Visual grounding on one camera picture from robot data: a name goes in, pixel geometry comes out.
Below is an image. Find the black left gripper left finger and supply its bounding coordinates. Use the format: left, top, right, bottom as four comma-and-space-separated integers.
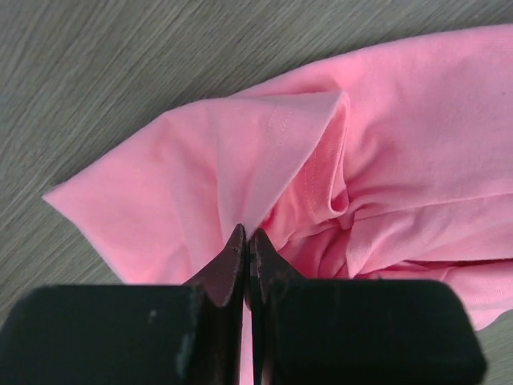
1, 225, 245, 384

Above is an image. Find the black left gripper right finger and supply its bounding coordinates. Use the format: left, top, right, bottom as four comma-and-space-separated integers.
248, 230, 487, 384

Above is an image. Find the pink t shirt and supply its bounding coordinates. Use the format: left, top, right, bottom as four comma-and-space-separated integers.
41, 22, 513, 332

